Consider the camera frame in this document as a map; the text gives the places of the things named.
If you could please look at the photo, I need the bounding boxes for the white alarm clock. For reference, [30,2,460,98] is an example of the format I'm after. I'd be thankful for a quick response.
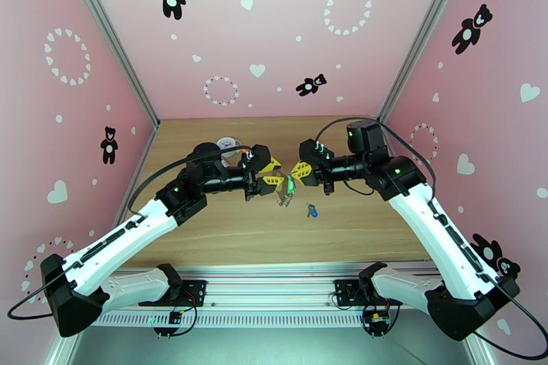
[216,136,240,158]

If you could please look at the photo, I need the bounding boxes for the grey steel platform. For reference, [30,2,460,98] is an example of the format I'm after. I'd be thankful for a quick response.
[55,310,487,365]

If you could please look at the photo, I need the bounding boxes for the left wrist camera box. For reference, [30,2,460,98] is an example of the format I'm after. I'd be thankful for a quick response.
[241,144,272,173]

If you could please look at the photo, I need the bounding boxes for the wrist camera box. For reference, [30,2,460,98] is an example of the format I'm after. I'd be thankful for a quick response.
[298,138,336,168]
[241,144,272,173]

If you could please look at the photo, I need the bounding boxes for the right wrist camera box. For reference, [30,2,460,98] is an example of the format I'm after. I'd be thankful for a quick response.
[298,138,336,168]

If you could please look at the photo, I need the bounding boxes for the aluminium table edge rail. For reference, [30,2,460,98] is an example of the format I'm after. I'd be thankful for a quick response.
[112,121,160,232]

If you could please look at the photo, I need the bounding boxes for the aluminium mounting rail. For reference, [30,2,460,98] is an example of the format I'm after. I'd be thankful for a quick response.
[68,263,474,316]

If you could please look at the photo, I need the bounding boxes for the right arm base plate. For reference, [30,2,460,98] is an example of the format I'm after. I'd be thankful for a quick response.
[334,279,406,307]

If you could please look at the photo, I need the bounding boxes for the aluminium corner post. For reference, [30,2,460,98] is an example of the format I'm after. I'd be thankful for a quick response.
[58,0,160,129]
[375,0,474,127]

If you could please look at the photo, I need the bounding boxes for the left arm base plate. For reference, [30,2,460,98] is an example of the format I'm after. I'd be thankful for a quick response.
[138,279,208,307]

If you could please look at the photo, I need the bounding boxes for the perforated cable duct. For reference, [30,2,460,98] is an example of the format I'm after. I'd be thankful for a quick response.
[83,312,371,329]

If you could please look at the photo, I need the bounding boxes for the left power connector with wires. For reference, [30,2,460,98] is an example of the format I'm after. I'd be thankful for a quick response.
[153,290,199,340]

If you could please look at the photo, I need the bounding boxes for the power connector with wires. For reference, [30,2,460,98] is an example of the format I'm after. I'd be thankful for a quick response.
[361,296,401,340]
[153,290,199,340]

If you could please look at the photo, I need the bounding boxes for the right power connector with wires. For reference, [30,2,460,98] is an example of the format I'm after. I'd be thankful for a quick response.
[361,296,401,340]

